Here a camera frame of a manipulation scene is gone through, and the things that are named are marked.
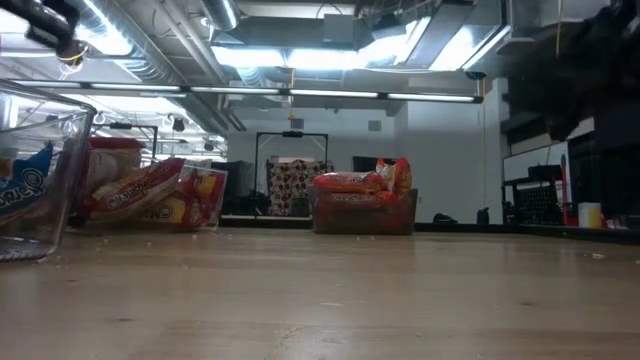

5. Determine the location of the red patterned cloth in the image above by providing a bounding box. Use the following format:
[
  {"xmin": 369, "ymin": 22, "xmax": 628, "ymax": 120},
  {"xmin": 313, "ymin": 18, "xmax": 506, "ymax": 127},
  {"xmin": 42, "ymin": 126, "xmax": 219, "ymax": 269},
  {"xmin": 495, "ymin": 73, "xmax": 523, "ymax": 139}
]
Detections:
[{"xmin": 267, "ymin": 159, "xmax": 335, "ymax": 217}]

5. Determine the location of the yellow cable reel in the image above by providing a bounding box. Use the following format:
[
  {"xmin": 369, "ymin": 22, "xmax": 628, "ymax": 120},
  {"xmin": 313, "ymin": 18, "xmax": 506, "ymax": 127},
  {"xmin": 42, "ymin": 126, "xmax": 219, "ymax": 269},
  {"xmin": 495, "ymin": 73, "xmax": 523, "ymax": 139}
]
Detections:
[{"xmin": 55, "ymin": 42, "xmax": 90, "ymax": 67}]

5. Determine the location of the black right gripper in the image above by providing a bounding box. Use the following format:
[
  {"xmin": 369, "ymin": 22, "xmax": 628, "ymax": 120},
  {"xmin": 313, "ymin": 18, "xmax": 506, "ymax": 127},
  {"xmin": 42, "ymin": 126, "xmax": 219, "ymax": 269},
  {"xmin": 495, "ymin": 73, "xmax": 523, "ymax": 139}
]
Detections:
[{"xmin": 509, "ymin": 24, "xmax": 640, "ymax": 144}]

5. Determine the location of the whiteboard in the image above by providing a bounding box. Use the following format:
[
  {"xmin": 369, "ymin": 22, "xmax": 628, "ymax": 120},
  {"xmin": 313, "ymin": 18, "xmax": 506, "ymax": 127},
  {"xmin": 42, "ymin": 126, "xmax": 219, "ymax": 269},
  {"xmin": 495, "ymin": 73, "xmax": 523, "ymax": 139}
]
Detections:
[{"xmin": 503, "ymin": 141, "xmax": 572, "ymax": 184}]

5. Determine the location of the black panel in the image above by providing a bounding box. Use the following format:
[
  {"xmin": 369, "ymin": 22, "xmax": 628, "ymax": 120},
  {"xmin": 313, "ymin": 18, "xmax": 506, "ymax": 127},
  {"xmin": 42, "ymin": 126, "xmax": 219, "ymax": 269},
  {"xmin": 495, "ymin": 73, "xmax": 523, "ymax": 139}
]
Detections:
[{"xmin": 352, "ymin": 155, "xmax": 396, "ymax": 174}]

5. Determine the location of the black frame rig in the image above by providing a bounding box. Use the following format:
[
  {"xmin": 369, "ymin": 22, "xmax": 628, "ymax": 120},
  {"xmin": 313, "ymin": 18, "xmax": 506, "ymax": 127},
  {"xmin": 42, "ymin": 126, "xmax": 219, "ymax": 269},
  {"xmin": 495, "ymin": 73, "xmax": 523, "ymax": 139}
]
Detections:
[
  {"xmin": 254, "ymin": 130, "xmax": 330, "ymax": 217},
  {"xmin": 97, "ymin": 122, "xmax": 159, "ymax": 150}
]

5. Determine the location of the blue soy sauce ramen pack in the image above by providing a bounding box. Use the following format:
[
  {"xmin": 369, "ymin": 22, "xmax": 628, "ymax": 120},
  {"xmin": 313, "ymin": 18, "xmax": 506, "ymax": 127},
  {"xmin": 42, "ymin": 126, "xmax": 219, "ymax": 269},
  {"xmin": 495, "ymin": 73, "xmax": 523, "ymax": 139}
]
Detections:
[{"xmin": 0, "ymin": 142, "xmax": 55, "ymax": 226}]

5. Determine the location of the black crate rack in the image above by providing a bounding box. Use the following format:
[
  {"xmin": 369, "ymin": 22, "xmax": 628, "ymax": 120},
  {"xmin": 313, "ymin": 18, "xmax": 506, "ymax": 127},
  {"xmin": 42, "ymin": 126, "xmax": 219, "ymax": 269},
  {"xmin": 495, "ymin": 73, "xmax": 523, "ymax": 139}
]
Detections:
[{"xmin": 502, "ymin": 164, "xmax": 564, "ymax": 226}]

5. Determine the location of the slanted ceiling light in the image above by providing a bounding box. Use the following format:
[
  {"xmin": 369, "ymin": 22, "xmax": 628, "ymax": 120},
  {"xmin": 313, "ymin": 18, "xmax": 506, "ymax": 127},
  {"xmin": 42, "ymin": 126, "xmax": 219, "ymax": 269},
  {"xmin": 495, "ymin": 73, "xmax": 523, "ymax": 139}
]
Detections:
[{"xmin": 429, "ymin": 24, "xmax": 512, "ymax": 72}]

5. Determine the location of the long LED light bar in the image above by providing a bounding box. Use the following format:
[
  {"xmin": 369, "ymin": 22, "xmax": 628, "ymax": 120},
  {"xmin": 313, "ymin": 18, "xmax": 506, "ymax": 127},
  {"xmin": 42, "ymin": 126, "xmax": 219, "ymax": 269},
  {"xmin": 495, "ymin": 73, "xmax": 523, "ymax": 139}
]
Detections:
[{"xmin": 9, "ymin": 79, "xmax": 485, "ymax": 105}]

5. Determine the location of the red floor stand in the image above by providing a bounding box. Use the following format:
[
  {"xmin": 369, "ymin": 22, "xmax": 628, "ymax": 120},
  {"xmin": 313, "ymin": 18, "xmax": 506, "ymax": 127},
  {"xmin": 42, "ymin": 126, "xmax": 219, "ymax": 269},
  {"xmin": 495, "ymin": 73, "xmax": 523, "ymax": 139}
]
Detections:
[{"xmin": 559, "ymin": 153, "xmax": 571, "ymax": 226}]

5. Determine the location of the white and yellow roll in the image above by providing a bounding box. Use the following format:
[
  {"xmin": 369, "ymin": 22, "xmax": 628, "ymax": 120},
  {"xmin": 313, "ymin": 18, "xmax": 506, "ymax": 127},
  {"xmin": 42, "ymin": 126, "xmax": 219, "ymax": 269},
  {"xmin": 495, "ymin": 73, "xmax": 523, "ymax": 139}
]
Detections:
[{"xmin": 578, "ymin": 202, "xmax": 605, "ymax": 229}]

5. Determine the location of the red ramen pack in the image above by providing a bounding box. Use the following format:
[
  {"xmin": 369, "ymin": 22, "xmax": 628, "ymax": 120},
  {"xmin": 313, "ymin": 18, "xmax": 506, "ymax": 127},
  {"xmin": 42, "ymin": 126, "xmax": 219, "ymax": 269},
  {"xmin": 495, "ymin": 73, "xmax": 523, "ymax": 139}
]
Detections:
[
  {"xmin": 88, "ymin": 157, "xmax": 187, "ymax": 222},
  {"xmin": 142, "ymin": 167, "xmax": 229, "ymax": 230},
  {"xmin": 79, "ymin": 137, "xmax": 147, "ymax": 201}
]

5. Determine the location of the round metal air duct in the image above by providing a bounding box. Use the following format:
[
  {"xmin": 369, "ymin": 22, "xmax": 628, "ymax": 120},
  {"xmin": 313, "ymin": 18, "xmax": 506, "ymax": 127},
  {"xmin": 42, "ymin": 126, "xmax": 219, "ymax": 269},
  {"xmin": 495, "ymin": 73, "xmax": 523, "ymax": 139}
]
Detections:
[{"xmin": 201, "ymin": 0, "xmax": 242, "ymax": 32}]

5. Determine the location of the black fabric bundle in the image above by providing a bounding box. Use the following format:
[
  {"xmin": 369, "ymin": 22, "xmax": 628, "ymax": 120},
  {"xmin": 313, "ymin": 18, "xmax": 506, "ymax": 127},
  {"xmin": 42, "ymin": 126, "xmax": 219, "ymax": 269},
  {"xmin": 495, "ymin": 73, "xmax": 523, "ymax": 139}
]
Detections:
[{"xmin": 212, "ymin": 159, "xmax": 269, "ymax": 217}]

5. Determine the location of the clear plastic bin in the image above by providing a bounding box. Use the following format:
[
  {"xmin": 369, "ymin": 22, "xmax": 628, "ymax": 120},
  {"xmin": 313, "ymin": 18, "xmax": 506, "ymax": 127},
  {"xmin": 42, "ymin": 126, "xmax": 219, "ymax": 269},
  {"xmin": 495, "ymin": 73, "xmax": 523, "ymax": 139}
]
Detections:
[
  {"xmin": 74, "ymin": 137, "xmax": 230, "ymax": 235},
  {"xmin": 0, "ymin": 78, "xmax": 99, "ymax": 263}
]

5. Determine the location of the bright ceiling light panel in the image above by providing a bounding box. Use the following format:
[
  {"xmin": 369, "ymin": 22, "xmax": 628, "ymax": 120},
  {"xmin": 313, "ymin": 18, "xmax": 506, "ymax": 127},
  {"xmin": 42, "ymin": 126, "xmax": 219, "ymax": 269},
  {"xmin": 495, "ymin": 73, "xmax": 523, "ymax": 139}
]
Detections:
[{"xmin": 210, "ymin": 45, "xmax": 364, "ymax": 71}]

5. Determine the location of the black aluminium table frame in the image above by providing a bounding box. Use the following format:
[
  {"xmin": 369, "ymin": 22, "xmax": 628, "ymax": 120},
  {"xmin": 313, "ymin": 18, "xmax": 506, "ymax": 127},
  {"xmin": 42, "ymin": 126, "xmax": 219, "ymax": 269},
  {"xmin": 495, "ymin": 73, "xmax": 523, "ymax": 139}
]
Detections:
[{"xmin": 219, "ymin": 214, "xmax": 640, "ymax": 246}]

